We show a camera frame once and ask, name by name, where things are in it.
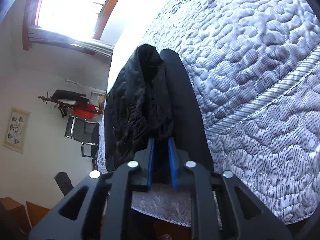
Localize wooden coat rack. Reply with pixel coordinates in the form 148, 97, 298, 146
38, 93, 103, 118

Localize black hanging garment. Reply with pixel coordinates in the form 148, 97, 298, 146
50, 89, 89, 103

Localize black chrome chair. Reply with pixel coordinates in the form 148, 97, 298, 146
65, 115, 100, 159

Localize red hanging bag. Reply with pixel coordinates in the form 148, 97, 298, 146
72, 102, 99, 119

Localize black padded pants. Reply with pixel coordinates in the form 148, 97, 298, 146
104, 44, 213, 171

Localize wooden window frame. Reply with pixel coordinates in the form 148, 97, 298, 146
22, 0, 119, 51

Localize grey quilted mattress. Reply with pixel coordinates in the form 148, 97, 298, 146
107, 0, 319, 224

